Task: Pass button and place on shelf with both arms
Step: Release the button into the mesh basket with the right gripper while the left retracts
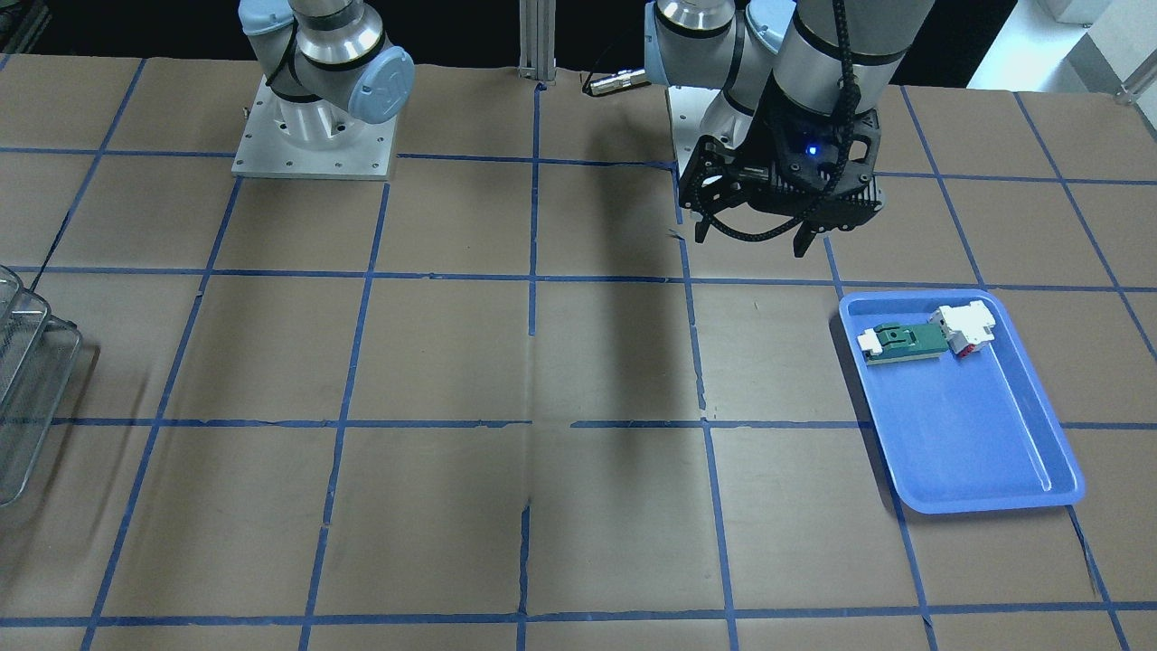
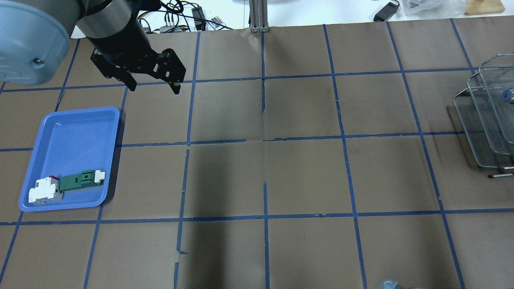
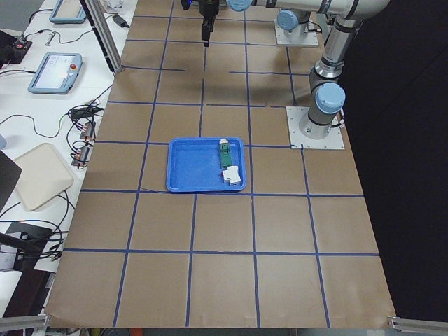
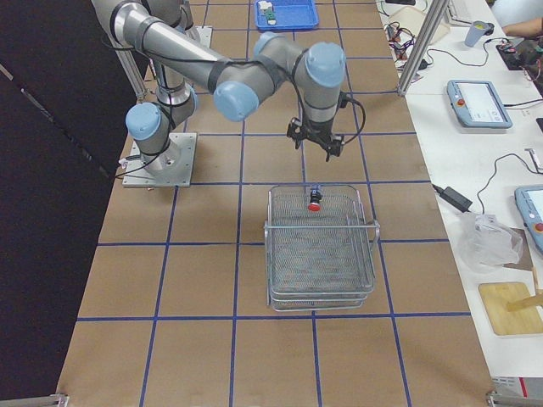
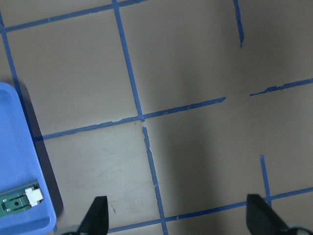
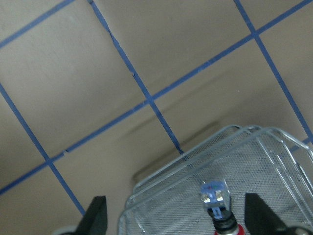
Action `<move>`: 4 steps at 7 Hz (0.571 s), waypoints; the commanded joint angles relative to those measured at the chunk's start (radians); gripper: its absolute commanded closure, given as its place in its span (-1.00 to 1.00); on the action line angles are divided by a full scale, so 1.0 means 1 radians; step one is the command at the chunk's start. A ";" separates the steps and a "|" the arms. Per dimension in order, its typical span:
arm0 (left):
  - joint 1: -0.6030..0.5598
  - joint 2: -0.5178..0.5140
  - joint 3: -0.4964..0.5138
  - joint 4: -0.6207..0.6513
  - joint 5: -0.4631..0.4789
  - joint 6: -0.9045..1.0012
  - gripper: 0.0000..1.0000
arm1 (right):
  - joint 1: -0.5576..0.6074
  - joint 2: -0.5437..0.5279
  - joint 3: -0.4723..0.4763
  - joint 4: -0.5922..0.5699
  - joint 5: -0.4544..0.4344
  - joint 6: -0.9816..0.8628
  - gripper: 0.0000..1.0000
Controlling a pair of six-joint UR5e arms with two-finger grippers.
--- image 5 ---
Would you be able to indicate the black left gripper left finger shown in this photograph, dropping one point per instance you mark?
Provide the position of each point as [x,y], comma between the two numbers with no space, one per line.
[95,221]

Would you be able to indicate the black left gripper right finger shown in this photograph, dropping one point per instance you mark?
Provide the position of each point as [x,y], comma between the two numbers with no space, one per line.
[261,218]

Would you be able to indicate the green terminal block module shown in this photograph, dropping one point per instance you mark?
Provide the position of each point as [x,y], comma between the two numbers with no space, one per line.
[20,199]

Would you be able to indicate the blue plastic tray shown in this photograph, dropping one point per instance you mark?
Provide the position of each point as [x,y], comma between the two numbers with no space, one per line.
[19,166]

